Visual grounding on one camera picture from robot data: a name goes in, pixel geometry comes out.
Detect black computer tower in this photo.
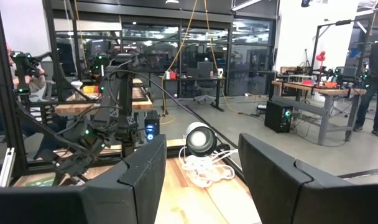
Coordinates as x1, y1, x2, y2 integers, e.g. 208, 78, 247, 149
264, 100, 294, 134

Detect black rig frame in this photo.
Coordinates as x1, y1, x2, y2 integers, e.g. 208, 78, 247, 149
311, 19, 375, 74

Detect white cable bundle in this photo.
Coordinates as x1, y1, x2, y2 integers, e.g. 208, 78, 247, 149
178, 145, 239, 189

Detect white cylindrical lamp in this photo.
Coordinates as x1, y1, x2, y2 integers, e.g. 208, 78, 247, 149
185, 121, 218, 158

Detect black left camera cable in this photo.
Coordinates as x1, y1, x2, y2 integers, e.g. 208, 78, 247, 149
108, 68, 190, 113

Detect silver aluminium bar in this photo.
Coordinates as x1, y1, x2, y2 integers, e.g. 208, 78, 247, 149
0, 147, 16, 188

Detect grey office chair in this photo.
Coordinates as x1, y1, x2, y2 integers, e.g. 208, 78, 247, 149
192, 61, 220, 105

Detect computer tower blue lights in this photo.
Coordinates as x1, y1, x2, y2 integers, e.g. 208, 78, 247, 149
144, 110, 161, 142

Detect red desk lamp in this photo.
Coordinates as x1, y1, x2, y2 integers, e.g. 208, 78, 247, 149
315, 50, 327, 85

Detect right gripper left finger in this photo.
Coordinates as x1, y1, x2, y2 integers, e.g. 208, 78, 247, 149
0, 134, 167, 224

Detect wooden table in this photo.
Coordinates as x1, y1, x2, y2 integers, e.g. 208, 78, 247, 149
54, 77, 155, 116

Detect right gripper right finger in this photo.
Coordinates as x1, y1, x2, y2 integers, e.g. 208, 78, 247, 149
237, 133, 378, 224

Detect wooden workbench grey legs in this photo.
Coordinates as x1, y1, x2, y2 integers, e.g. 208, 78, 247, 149
271, 79, 367, 146

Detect dark office desk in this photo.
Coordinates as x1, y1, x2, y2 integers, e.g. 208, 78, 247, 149
159, 76, 228, 113

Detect yellow hanging cable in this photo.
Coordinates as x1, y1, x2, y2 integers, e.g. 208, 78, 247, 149
159, 0, 198, 126

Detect black aluminium table frame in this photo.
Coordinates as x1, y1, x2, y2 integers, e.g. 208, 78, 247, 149
0, 0, 251, 189

